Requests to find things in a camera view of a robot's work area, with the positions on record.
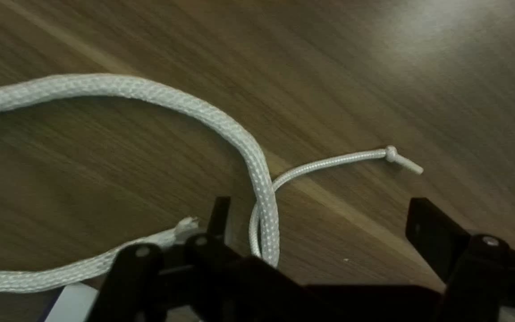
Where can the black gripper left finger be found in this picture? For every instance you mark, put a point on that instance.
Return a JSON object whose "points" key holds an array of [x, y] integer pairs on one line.
{"points": [[147, 283]]}

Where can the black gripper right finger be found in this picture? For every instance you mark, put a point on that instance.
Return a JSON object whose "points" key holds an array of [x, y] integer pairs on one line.
{"points": [[477, 269]]}

